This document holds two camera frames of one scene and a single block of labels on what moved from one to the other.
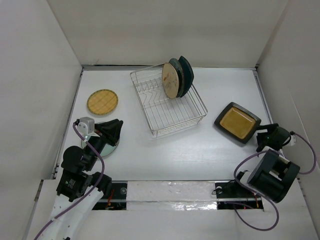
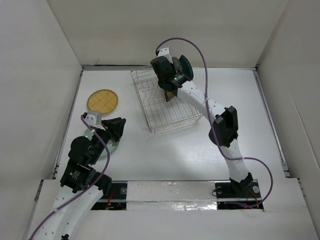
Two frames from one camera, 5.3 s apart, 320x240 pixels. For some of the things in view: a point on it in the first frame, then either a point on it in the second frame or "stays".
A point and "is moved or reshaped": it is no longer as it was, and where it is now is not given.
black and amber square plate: x=238 y=122 → x=168 y=95
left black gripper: x=109 y=131 stays
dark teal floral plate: x=176 y=63 is moved or reshaped
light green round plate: x=108 y=150 stays
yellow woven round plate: x=102 y=102 stays
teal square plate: x=188 y=74 stays
